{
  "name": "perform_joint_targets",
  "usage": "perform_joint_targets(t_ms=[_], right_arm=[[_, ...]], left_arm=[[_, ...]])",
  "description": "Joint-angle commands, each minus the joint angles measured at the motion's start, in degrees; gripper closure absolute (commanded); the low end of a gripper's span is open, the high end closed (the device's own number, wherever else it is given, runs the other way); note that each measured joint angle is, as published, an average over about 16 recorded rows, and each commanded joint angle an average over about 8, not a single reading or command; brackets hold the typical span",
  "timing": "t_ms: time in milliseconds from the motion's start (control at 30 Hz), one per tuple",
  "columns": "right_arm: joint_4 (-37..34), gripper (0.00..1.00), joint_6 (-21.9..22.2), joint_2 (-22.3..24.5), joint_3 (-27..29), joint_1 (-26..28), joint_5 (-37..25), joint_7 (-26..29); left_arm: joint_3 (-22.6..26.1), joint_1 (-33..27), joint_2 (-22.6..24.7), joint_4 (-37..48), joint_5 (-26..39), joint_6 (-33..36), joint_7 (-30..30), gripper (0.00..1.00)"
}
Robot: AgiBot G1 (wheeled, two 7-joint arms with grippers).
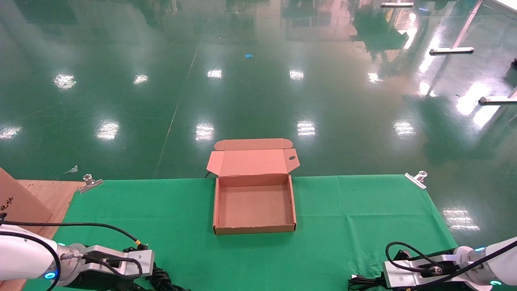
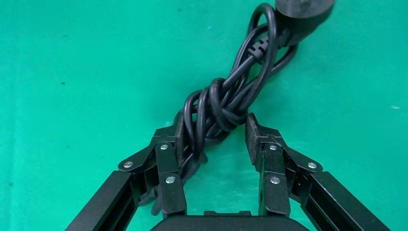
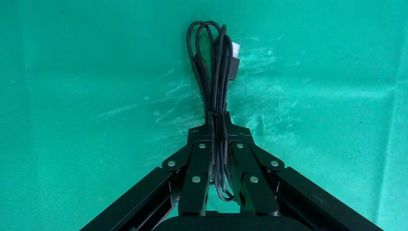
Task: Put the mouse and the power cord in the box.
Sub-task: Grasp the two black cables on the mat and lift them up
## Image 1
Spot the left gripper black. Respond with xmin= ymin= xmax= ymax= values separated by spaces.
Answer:
xmin=75 ymin=271 xmax=150 ymax=291

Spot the black mouse cable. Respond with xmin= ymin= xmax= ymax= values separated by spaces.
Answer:
xmin=146 ymin=263 xmax=189 ymax=291

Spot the open brown cardboard box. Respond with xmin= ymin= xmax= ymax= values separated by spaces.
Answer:
xmin=206 ymin=138 xmax=301 ymax=235

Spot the silver binder clip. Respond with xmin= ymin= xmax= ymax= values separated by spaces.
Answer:
xmin=78 ymin=174 xmax=103 ymax=194
xmin=405 ymin=171 xmax=428 ymax=190

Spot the green table cloth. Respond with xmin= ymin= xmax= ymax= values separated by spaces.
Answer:
xmin=23 ymin=175 xmax=459 ymax=291

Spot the white table leg foot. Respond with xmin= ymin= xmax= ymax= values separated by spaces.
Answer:
xmin=479 ymin=86 xmax=517 ymax=105

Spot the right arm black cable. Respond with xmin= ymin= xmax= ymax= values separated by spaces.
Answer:
xmin=385 ymin=241 xmax=517 ymax=291

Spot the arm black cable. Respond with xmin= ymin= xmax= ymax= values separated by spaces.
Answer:
xmin=385 ymin=241 xmax=517 ymax=291
xmin=0 ymin=212 xmax=148 ymax=291

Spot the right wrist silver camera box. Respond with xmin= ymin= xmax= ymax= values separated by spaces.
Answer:
xmin=382 ymin=254 xmax=465 ymax=290

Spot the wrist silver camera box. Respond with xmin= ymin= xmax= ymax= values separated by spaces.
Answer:
xmin=83 ymin=245 xmax=155 ymax=280
xmin=382 ymin=254 xmax=465 ymax=290

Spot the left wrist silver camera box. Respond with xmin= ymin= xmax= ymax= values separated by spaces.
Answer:
xmin=83 ymin=245 xmax=155 ymax=280

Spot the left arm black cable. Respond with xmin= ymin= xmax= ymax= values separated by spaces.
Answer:
xmin=0 ymin=212 xmax=148 ymax=291

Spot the white table leg with post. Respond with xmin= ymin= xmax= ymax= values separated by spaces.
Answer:
xmin=429 ymin=0 xmax=483 ymax=55

